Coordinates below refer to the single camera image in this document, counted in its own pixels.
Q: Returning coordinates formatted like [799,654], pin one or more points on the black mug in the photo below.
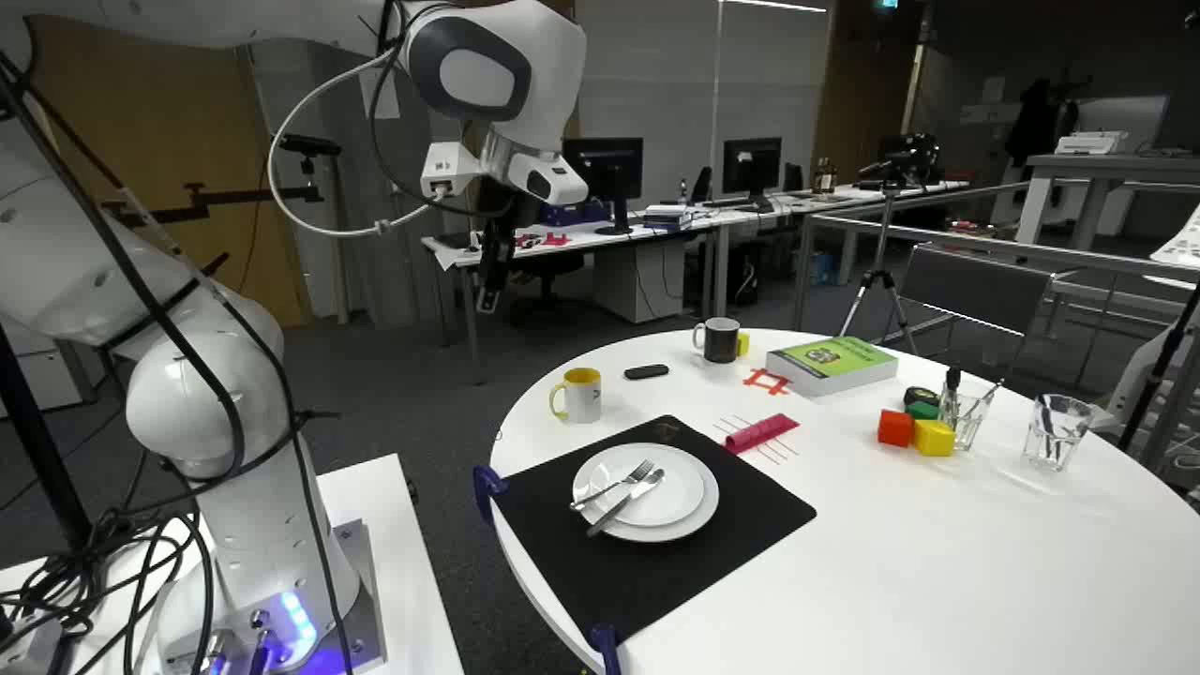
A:
[723,343]

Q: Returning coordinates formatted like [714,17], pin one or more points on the silver table knife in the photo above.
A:
[623,504]

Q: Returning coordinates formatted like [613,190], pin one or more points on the silver fork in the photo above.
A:
[613,484]

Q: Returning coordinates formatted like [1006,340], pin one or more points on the small red frame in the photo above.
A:
[754,380]

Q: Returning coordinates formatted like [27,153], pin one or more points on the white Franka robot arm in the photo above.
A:
[189,398]

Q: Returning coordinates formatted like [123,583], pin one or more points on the black tripod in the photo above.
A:
[879,284]

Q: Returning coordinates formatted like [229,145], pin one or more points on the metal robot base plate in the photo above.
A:
[359,585]

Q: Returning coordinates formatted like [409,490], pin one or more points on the white round plate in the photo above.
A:
[681,502]

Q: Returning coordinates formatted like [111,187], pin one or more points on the grey chair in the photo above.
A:
[978,287]

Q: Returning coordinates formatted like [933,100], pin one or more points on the blue tape strip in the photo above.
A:
[487,490]
[606,650]

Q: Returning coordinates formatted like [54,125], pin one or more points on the small yellow object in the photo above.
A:
[746,343]

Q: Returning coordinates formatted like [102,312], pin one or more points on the yellow cube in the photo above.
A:
[934,438]

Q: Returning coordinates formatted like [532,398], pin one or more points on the dark hanging coat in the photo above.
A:
[1037,118]

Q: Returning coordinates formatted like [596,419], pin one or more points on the white background table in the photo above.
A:
[1101,167]

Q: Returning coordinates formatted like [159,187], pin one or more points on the black placemat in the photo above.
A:
[623,585]

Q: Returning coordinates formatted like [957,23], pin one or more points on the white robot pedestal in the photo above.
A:
[389,548]

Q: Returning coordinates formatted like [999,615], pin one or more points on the clear drinking glass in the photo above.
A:
[1057,438]

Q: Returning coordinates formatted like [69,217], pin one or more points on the black computer monitor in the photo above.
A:
[613,163]
[751,163]

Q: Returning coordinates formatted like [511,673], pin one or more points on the red cube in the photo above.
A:
[896,428]

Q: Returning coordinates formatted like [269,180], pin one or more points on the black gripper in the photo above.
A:
[499,225]

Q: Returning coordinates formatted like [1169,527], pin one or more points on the black marker pen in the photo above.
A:
[954,397]

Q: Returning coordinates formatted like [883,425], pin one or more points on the white mug with yellow inside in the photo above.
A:
[583,398]

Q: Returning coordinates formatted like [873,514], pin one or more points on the glass with pens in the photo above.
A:
[974,428]

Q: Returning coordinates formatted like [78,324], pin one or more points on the green book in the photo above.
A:
[831,362]

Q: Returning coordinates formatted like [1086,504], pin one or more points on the green block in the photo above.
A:
[923,407]

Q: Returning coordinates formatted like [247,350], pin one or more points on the black stand pole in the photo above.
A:
[39,463]

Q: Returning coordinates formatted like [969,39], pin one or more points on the grey metal railing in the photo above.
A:
[1101,259]

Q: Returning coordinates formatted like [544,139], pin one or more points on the long white office desk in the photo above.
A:
[701,222]

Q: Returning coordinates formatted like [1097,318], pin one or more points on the black slanted pole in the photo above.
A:
[1158,369]

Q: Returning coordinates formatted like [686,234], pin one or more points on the small black flat object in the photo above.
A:
[646,373]

